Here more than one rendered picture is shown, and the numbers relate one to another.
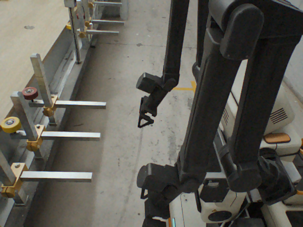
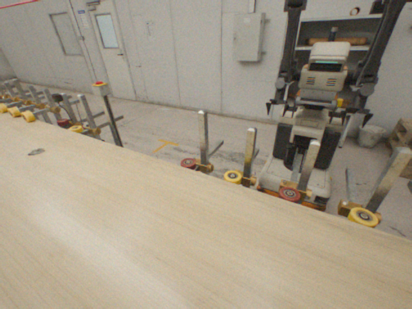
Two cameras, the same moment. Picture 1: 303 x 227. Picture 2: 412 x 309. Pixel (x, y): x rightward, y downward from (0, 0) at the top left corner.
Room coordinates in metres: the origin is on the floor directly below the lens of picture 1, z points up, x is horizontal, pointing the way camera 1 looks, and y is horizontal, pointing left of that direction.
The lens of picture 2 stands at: (0.42, 1.30, 1.48)
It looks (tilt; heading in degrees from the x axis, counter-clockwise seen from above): 33 degrees down; 306
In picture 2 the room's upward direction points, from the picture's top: 2 degrees counter-clockwise
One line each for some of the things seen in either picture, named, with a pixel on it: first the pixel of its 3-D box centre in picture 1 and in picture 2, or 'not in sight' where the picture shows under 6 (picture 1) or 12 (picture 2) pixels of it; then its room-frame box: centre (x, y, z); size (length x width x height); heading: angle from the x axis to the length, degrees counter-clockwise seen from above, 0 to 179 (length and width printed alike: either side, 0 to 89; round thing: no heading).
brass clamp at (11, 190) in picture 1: (14, 179); (295, 190); (0.48, 0.53, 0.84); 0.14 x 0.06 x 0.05; 6
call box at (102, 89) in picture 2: (70, 1); (101, 89); (1.69, 0.66, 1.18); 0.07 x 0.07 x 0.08; 6
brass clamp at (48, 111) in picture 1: (51, 106); (201, 165); (0.98, 0.59, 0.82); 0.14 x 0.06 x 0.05; 6
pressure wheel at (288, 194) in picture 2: not in sight; (287, 202); (0.49, 0.64, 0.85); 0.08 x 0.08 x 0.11
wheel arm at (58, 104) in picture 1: (68, 104); (206, 157); (1.01, 0.50, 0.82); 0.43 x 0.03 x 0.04; 96
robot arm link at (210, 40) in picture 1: (205, 114); (382, 40); (0.35, -0.10, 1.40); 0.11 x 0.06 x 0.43; 6
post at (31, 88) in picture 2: (95, 2); (42, 111); (2.70, 0.77, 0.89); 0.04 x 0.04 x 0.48; 6
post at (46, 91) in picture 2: (91, 10); (57, 116); (2.45, 0.74, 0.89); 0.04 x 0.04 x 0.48; 6
